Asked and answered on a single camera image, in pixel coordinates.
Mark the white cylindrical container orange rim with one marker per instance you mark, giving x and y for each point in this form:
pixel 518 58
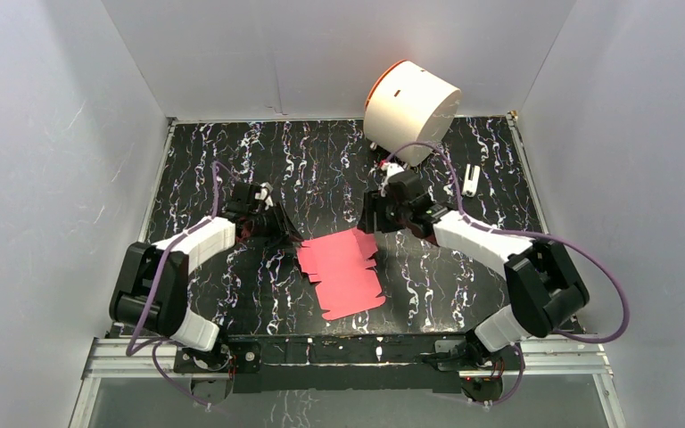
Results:
pixel 409 106

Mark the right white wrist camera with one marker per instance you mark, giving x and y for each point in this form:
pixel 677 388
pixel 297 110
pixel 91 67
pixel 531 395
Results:
pixel 390 169

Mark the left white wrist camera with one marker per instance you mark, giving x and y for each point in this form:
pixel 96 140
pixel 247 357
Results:
pixel 264 195

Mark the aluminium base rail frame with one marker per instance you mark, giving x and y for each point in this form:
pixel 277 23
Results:
pixel 348 381

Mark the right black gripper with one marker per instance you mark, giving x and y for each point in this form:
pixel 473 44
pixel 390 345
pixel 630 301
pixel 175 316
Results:
pixel 366 221

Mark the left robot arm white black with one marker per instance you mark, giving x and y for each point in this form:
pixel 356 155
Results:
pixel 150 291

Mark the small white plastic clip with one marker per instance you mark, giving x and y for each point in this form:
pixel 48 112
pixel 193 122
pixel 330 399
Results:
pixel 471 180

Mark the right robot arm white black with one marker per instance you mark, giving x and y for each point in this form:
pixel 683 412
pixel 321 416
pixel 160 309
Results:
pixel 544 287

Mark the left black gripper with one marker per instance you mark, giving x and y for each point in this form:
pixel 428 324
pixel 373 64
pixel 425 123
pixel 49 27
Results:
pixel 275 222

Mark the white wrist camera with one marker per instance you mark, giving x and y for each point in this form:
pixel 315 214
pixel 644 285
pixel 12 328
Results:
pixel 264 195
pixel 390 169

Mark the pink paper box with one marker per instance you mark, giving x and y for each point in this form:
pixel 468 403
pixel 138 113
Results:
pixel 341 268

